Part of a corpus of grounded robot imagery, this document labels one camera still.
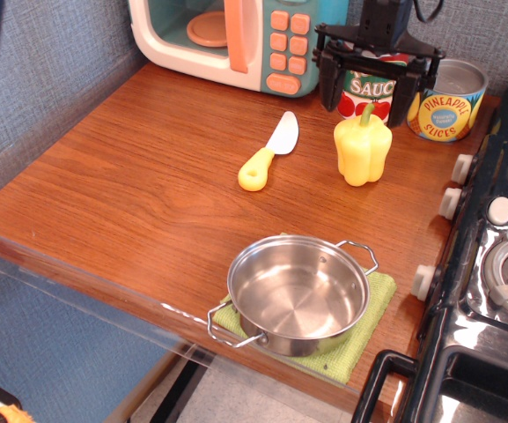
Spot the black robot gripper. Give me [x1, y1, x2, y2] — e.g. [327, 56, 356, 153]
[313, 1, 445, 129]

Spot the green cloth mat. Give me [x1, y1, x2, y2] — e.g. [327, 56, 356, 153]
[211, 268, 398, 385]

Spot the toy microwave oven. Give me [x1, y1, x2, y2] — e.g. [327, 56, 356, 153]
[129, 0, 349, 98]

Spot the white stove knob top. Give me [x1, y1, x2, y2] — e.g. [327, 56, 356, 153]
[451, 154, 475, 185]

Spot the white stove knob bottom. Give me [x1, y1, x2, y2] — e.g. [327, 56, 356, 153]
[410, 264, 436, 301]

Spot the black toy stove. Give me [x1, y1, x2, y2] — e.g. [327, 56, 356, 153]
[353, 88, 508, 422]

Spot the stainless steel pot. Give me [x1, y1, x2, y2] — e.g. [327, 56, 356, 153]
[207, 234, 379, 357]

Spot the pineapple slices can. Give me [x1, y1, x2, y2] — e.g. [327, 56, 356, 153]
[407, 59, 488, 142]

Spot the tomato sauce can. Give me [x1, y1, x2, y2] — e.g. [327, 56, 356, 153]
[335, 20, 413, 127]

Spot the yellow handled toy knife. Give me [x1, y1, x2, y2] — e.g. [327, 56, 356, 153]
[238, 111, 299, 192]

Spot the orange microwave plate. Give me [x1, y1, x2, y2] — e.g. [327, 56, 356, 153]
[187, 11, 227, 48]

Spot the white stove knob middle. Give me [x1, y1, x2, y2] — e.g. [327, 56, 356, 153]
[438, 188, 462, 220]

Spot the yellow toy capsicum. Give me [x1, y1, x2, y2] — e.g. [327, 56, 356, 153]
[334, 103, 393, 187]

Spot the white stove knob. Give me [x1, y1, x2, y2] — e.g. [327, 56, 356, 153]
[451, 154, 475, 185]
[410, 264, 436, 301]
[438, 188, 462, 220]

